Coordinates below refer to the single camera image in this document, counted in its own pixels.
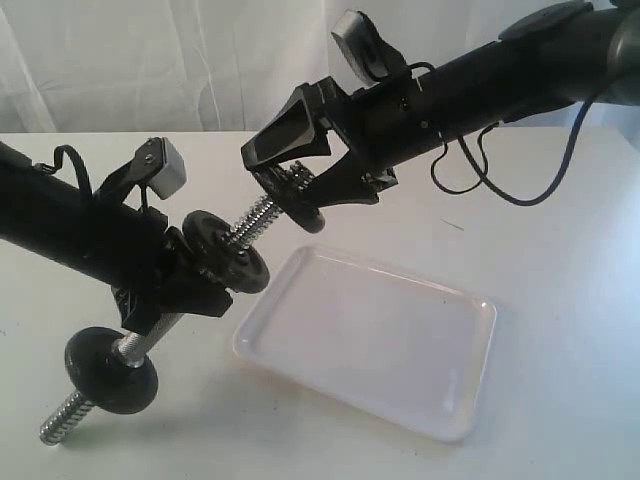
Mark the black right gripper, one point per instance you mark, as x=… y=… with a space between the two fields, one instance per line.
x=382 y=127

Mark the white rectangular plastic tray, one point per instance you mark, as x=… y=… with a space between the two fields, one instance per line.
x=405 y=349

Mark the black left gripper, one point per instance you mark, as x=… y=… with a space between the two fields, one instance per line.
x=157 y=277

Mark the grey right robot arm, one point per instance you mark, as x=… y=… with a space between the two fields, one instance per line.
x=563 y=54

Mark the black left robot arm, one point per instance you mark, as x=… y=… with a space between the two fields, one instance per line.
x=52 y=210

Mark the chrome threaded dumbbell bar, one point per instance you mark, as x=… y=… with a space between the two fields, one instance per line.
x=133 y=347

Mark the black weight plate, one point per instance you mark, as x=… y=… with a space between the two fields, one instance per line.
x=286 y=187
x=206 y=235
x=103 y=378

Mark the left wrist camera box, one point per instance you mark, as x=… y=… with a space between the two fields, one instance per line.
x=158 y=165

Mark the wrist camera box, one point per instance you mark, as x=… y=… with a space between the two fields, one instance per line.
x=370 y=58
x=158 y=165

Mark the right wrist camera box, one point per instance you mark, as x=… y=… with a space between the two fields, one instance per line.
x=370 y=58

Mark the white backdrop curtain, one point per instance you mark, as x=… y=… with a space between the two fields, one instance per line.
x=105 y=66

